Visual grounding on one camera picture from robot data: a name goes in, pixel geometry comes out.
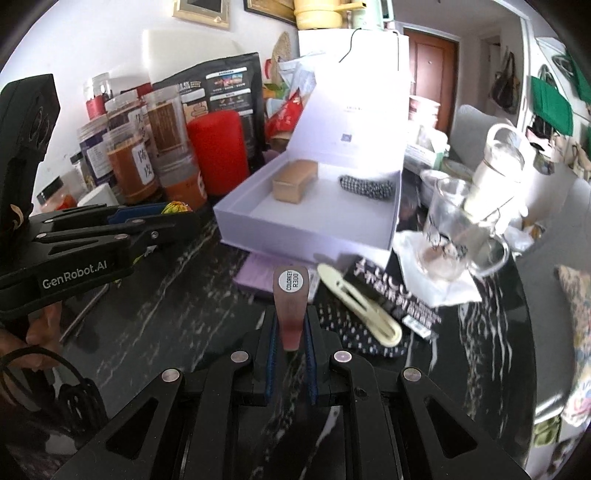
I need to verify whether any white paper napkin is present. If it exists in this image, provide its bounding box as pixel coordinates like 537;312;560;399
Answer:
392;231;483;308

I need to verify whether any grey sofa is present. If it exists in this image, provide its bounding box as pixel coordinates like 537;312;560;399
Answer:
508;175;591;416

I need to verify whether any metal bowl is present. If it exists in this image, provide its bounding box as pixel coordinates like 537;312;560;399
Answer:
420;159;476;185

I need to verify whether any nut jar black lid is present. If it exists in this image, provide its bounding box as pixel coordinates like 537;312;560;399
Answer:
69;152;93;190

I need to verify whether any black coffee bag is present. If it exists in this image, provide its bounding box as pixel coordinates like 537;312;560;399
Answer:
152;52;266;176

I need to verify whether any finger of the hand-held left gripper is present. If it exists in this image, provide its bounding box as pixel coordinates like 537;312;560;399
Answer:
34;213;200;259
30;204;168;232

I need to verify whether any gold cardboard box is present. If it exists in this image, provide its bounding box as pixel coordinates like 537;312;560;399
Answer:
272;159;319;204

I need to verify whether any clear jar purple label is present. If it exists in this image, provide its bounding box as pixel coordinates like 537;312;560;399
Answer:
76;117;116;190

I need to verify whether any dusty pink lipstick tube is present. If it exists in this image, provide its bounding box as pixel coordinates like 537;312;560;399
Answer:
272;265;309;352

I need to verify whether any red snack bag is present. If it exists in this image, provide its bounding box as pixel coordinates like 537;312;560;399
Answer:
268;90;305;139

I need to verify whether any cream hair clip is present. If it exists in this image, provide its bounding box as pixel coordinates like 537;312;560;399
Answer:
318;263;402;347

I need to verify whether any person's left hand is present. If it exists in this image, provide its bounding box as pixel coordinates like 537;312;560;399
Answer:
0;302;63;366

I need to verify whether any tall jar brown label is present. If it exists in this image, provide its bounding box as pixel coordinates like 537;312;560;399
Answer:
145;85;192;160

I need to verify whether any black lip gloss box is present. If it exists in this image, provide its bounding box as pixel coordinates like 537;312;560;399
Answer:
351;256;441;340

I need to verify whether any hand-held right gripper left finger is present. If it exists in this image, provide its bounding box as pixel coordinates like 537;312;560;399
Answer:
55;307;279;480

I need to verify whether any woven straw fan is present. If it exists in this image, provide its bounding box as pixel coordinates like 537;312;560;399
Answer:
270;32;298;70

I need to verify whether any white tissue packet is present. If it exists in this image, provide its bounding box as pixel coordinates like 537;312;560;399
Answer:
405;138;446;169

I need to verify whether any black power cable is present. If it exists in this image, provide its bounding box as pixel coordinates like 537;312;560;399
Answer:
338;28;365;63

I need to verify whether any yellow electric pot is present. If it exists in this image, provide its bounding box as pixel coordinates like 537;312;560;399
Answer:
294;0;368;31

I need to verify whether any small orange jar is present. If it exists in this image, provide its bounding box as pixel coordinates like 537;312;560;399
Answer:
159;154;208;210

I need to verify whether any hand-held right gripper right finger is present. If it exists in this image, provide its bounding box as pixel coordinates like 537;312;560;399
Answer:
305;307;532;480

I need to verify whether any black polka dot scrunchie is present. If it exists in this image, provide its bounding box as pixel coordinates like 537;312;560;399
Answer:
318;305;407;358

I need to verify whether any white water bottle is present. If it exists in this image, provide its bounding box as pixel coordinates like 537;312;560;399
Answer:
464;122;527;217

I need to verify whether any white fridge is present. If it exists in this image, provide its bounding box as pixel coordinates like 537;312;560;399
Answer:
298;28;411;93

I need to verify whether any black white gingham scrunchie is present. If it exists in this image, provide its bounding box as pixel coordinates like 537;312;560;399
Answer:
338;173;395;200

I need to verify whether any white gift box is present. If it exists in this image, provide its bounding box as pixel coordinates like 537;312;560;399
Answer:
213;51;411;252

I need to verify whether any black hanging bag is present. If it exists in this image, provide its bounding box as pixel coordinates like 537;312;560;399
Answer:
492;51;522;115

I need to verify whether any brown door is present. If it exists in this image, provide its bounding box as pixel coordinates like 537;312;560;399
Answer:
403;28;459;134

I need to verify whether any green tote bag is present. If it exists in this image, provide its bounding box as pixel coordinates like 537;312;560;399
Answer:
568;55;591;100
530;76;573;134

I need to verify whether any gold picture frame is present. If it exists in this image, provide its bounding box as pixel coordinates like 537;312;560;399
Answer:
173;0;230;31

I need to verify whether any dark framed picture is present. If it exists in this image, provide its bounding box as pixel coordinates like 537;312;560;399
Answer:
244;0;296;24

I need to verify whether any cartoon print glass mug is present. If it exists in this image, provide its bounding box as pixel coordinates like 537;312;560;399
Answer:
416;178;511;282

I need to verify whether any red canister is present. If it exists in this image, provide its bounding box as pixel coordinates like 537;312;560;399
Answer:
187;111;250;197

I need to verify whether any purple slim box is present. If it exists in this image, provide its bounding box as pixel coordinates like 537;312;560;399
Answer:
233;251;319;303

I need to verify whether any floral cushion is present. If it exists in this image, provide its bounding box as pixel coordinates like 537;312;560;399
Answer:
554;265;591;425

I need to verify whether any clear jar red label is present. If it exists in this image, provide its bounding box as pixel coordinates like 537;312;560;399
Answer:
84;73;114;121

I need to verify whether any jar of orange powder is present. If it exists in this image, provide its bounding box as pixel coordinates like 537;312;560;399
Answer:
106;129;160;204

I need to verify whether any grey chair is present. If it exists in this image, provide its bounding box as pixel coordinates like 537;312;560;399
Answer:
450;105;518;162

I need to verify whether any dark brown jar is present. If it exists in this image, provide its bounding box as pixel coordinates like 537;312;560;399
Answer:
105;90;148;134

